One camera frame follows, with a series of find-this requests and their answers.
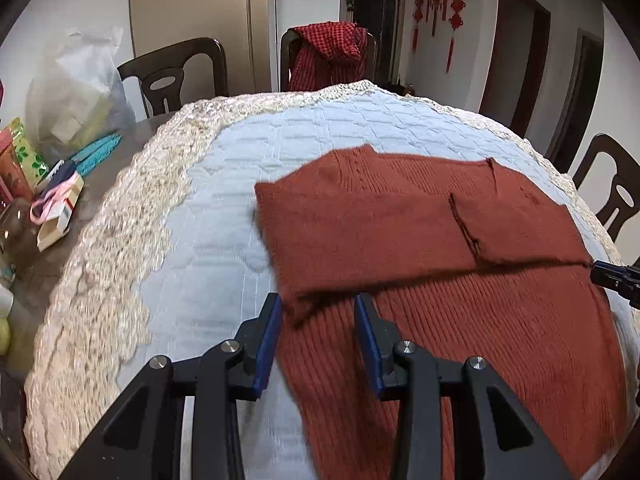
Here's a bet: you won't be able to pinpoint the dark wooden chair far left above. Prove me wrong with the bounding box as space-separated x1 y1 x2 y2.
117 37 229 116

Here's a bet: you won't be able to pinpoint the pink handled scissors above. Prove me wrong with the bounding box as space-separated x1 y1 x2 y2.
29 171 84 226

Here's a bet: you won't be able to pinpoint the white plastic bag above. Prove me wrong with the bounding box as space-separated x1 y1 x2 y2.
25 27 136 165

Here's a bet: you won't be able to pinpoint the green leaf print package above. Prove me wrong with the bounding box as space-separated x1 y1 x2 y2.
9 118 50 190

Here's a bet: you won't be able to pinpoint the cream lace tablecloth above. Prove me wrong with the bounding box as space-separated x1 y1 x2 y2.
22 78 626 480

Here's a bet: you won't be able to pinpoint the teal glittery pouch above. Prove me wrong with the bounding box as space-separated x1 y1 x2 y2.
70 133 122 178

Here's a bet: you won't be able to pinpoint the dark wooden chair right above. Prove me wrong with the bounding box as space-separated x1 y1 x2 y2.
573 133 640 242

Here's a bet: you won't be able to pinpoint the red checkered cloth on chair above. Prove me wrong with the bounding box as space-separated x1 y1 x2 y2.
288 22 368 91

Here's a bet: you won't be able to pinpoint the rust red knit sweater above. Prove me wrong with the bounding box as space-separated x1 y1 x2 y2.
255 145 631 479

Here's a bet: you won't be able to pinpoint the red Chinese knot decorations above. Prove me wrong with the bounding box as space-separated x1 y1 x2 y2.
411 0 466 73

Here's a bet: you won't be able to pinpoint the cream cardboard box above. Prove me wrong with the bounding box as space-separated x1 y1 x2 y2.
37 204 75 252

